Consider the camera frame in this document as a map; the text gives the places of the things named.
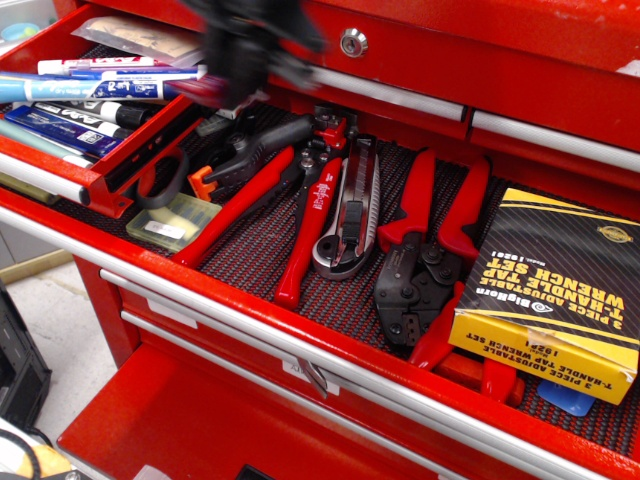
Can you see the blue plastic scraper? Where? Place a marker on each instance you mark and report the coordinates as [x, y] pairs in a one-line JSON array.
[[569, 400]]

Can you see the black white marker pen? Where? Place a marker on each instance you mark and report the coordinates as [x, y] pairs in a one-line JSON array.
[[123, 116]]

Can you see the black handled cutter tool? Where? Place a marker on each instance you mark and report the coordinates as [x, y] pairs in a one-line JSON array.
[[226, 168]]

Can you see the red handled crimping pliers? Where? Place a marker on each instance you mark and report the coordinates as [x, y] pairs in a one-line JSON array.
[[418, 275]]

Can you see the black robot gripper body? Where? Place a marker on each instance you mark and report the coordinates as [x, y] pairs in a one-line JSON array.
[[242, 41]]

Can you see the yellow black wrench set box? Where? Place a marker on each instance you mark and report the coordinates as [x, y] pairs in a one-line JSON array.
[[555, 293]]

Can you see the small upper red drawer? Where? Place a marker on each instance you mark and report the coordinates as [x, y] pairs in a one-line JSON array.
[[109, 186]]

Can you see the white red marker pen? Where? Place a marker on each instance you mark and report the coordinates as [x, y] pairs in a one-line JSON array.
[[65, 67]]

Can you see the blue white marker pen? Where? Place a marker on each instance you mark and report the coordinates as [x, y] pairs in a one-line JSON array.
[[152, 73]]

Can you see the red tool chest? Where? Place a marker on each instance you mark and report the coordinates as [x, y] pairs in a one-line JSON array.
[[212, 376]]

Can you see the clear plastic bag with card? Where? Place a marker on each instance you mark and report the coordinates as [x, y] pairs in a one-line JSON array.
[[144, 37]]

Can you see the red handled wire stripper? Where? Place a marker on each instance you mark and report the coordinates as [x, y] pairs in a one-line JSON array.
[[312, 165]]

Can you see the pale green pen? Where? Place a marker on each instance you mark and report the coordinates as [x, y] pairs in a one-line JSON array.
[[18, 134]]

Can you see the red threadlocker glue tube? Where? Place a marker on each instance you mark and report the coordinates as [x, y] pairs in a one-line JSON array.
[[216, 93]]

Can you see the dark blue flat pen box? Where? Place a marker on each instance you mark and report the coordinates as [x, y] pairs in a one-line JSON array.
[[88, 141]]

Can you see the red tool under box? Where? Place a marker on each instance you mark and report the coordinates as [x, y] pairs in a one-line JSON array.
[[433, 352]]

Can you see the black device on floor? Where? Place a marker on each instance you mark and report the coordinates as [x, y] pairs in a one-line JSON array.
[[25, 377]]

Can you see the silver round drawer lock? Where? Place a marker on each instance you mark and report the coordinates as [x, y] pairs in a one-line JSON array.
[[353, 43]]

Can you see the clear plastic blade case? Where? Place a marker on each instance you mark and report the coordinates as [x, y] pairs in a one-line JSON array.
[[175, 225]]

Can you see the silver black utility knife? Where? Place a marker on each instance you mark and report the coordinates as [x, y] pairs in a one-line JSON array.
[[349, 240]]

